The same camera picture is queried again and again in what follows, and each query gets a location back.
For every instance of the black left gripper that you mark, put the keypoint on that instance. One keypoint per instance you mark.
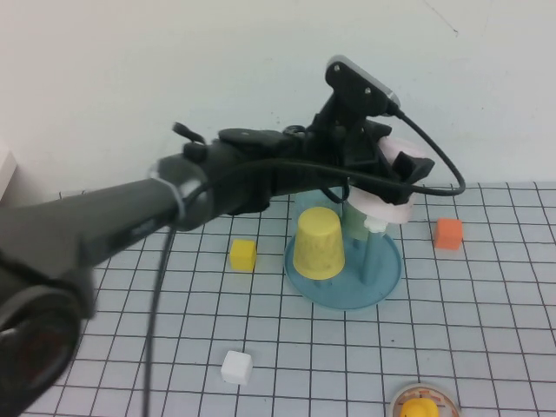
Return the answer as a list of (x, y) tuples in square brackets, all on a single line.
[(347, 143)]

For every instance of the yellow cube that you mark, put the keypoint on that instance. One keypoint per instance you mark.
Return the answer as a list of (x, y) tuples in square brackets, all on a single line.
[(242, 256)]

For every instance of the green plastic cup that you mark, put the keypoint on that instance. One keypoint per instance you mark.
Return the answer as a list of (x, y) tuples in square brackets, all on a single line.
[(356, 226)]

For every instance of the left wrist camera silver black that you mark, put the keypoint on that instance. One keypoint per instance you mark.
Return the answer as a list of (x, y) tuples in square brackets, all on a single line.
[(352, 82)]

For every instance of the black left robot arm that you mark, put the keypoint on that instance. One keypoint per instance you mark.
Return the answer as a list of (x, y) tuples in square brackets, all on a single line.
[(87, 226)]

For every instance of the orange cube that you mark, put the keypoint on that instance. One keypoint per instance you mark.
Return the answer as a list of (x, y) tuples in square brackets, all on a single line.
[(447, 234)]

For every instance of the blue cup stand with pegs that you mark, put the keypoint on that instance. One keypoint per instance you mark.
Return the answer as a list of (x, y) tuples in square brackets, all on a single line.
[(347, 295)]

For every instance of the yellow rubber duck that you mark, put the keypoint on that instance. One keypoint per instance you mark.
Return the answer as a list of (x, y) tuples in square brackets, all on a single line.
[(419, 409)]

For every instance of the white cube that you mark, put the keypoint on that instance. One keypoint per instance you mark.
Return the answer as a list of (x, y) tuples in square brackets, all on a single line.
[(236, 367)]

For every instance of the pink plastic cup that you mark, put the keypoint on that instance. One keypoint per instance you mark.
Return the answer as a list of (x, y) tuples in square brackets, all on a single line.
[(382, 208)]

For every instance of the grey checked tablecloth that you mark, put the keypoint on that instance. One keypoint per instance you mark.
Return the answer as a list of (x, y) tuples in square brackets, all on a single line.
[(434, 326)]

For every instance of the light blue plastic cup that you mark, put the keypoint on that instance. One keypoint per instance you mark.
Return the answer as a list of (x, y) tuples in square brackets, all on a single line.
[(319, 200)]

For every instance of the yellow plastic cup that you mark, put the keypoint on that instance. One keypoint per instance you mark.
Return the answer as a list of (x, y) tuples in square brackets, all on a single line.
[(319, 247)]

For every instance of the white cabinet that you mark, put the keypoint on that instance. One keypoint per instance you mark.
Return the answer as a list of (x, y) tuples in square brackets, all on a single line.
[(6, 174)]

